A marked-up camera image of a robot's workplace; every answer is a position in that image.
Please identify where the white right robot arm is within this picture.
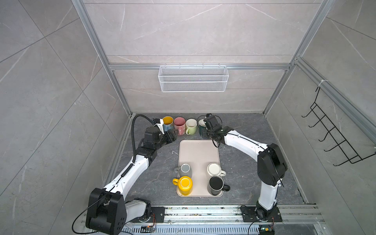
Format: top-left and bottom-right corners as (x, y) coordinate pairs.
(204, 116), (288, 221)

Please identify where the pink ghost print mug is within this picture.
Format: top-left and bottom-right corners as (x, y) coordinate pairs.
(174, 117), (186, 136)

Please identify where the white wire mesh basket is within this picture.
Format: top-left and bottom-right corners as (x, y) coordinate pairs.
(158, 65), (229, 93)

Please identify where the black wire hook rack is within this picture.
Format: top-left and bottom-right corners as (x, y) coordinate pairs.
(301, 87), (376, 167)

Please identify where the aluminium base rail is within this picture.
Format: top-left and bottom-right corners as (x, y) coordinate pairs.
(82, 204), (327, 235)

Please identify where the grey mug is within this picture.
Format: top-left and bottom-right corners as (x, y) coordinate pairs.
(174, 163), (193, 178)

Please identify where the blue mug yellow inside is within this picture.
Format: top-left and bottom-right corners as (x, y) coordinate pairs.
(163, 116), (174, 132)

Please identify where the dark green mug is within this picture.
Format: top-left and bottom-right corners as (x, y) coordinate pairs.
(198, 119), (209, 140)

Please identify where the white mug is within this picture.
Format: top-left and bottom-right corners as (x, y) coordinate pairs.
(207, 163), (227, 177)

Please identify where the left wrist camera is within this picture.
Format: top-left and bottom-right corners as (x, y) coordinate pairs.
(152, 118), (165, 134)

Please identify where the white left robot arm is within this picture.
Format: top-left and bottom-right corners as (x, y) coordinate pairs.
(84, 115), (178, 235)

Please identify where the black mug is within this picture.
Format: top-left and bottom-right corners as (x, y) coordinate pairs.
(208, 176), (231, 196)

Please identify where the beige plastic tray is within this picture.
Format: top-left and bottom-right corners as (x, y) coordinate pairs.
(178, 140), (220, 197)

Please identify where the light green mug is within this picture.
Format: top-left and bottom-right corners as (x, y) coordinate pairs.
(186, 118), (197, 135)

